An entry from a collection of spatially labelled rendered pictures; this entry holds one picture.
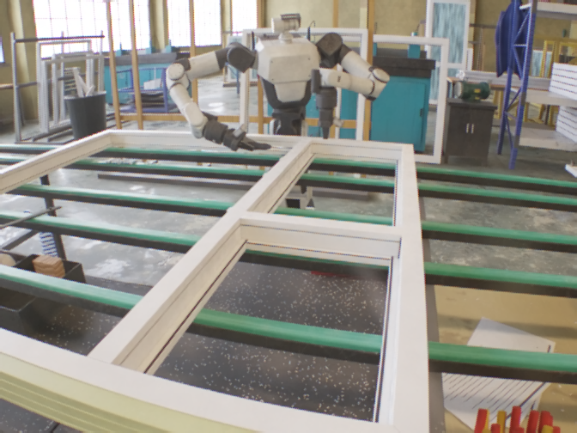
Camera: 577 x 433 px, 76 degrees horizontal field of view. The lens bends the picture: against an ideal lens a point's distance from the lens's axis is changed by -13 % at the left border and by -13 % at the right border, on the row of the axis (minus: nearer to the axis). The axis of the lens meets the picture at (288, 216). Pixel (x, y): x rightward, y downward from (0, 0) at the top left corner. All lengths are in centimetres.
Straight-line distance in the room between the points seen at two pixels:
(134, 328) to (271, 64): 140
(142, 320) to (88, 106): 531
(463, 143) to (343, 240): 432
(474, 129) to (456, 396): 441
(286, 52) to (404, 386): 154
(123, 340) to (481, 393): 74
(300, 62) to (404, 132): 361
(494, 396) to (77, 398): 82
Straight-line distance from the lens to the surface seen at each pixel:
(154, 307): 70
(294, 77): 188
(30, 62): 1043
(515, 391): 105
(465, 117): 514
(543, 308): 137
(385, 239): 94
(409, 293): 73
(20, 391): 68
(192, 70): 189
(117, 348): 64
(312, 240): 96
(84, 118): 593
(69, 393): 60
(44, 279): 102
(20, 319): 129
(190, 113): 174
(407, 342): 63
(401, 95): 529
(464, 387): 101
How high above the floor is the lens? 133
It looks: 23 degrees down
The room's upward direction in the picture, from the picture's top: straight up
